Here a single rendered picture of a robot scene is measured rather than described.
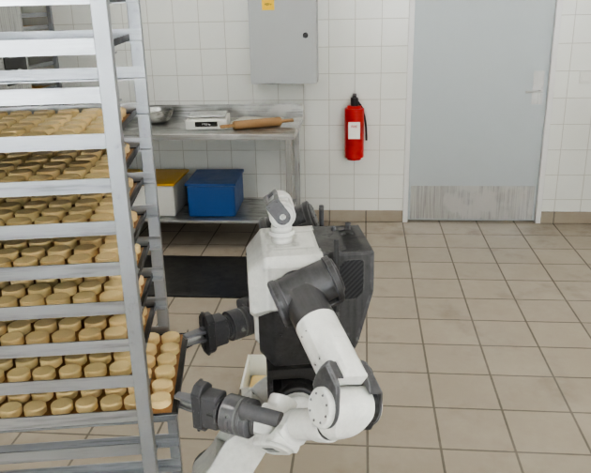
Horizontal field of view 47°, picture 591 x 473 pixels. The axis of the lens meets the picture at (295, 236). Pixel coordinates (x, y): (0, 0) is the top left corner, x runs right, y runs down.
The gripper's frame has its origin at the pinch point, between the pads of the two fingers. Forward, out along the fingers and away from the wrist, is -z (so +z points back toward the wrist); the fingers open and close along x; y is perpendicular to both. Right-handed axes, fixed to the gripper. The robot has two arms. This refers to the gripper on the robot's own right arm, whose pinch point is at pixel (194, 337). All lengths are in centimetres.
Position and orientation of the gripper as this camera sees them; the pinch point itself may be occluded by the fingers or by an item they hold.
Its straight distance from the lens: 194.9
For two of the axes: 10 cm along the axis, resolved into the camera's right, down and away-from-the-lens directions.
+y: 5.7, 2.6, -7.8
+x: -0.2, -9.4, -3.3
